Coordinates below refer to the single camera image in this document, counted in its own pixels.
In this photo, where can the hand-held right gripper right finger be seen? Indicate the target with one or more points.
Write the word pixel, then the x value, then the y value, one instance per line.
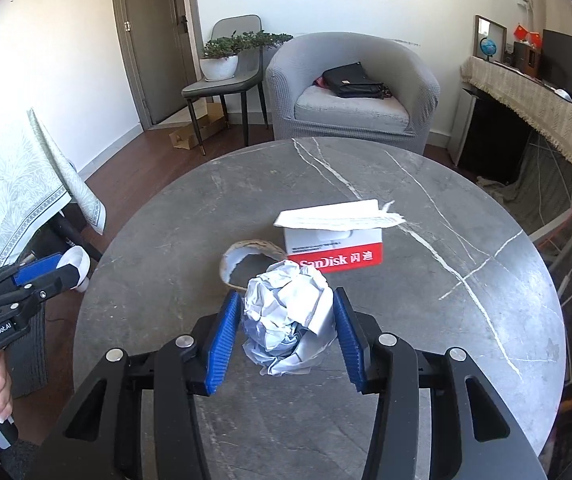
pixel 351 345

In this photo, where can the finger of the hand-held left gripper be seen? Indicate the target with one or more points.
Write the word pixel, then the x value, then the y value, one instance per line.
pixel 53 287
pixel 38 270

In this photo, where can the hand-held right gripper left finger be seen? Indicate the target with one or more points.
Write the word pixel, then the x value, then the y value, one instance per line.
pixel 223 345

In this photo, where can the white round cap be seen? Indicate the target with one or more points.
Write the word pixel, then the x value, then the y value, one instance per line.
pixel 78 262

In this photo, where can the white paper ball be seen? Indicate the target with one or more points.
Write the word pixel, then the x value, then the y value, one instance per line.
pixel 286 315

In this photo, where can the black table leg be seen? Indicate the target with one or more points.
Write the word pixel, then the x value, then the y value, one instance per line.
pixel 78 237

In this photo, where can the pale green patterned tablecloth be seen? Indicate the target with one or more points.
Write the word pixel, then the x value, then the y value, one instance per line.
pixel 6 175

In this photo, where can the white and red cardboard box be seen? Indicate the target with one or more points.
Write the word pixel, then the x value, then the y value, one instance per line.
pixel 333 245

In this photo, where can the person's dark grey clothing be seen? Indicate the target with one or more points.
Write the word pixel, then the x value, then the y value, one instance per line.
pixel 21 460

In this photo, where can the flat brown cardboard box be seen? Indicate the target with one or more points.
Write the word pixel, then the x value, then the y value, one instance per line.
pixel 186 137

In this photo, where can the grey door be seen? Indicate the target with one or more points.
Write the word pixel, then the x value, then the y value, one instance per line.
pixel 156 60

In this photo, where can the white board panel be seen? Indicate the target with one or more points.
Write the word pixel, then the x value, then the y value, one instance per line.
pixel 461 125

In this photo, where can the grey dining chair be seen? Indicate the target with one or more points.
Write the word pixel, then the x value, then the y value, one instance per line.
pixel 216 87

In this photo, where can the black cabinet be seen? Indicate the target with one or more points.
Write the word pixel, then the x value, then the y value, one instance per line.
pixel 496 135

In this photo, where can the pink cloth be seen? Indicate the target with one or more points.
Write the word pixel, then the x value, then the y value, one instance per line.
pixel 320 82

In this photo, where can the black handbag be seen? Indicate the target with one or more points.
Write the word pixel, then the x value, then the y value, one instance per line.
pixel 351 80

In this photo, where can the grey armchair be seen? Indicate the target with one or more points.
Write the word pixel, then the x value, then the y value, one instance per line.
pixel 286 85

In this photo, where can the potted plant in white pot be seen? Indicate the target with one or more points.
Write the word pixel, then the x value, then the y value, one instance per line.
pixel 218 67

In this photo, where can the beige lace cloth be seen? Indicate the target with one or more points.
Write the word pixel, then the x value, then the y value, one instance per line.
pixel 541 110

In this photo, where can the small blue globe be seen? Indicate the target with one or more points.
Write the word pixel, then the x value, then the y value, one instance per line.
pixel 489 47

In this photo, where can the brown wooden box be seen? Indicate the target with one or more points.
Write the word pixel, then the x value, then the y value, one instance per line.
pixel 525 57

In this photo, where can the framed picture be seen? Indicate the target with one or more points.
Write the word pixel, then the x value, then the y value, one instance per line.
pixel 481 27

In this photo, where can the small red flags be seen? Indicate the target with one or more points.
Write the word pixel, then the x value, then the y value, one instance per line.
pixel 526 34

